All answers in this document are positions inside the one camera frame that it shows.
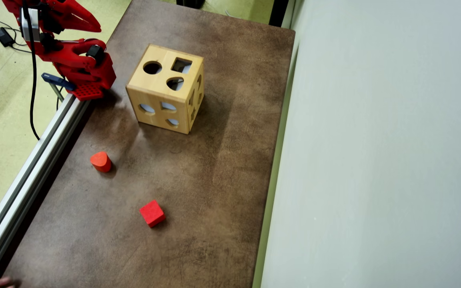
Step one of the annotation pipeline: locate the wooden shape sorter box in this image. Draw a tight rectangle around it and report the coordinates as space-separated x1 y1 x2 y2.
126 43 205 135

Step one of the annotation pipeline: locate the red cube block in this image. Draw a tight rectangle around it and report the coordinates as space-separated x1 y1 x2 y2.
139 200 166 228

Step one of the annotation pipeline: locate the blue table clamp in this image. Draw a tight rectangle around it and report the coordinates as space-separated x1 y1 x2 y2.
41 72 76 102

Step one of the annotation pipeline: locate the black object at table end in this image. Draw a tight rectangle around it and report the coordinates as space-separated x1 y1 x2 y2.
176 0 206 9

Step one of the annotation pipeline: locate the orange teardrop block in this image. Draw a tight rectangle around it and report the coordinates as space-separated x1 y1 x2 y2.
90 151 112 173

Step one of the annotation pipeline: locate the black power adapter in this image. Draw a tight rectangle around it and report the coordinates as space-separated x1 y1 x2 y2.
0 27 15 48

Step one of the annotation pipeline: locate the aluminium profile rail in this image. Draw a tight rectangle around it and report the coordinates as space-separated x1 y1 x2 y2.
0 93 91 280

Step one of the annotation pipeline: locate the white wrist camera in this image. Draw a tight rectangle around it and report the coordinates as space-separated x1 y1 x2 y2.
20 7 40 43

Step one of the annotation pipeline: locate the dark vertical post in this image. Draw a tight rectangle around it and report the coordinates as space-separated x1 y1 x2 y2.
269 0 291 28

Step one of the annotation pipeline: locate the thick black camera cable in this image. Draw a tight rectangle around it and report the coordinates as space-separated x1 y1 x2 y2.
22 0 41 141

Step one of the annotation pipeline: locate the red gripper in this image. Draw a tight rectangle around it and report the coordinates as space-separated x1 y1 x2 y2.
2 0 102 34

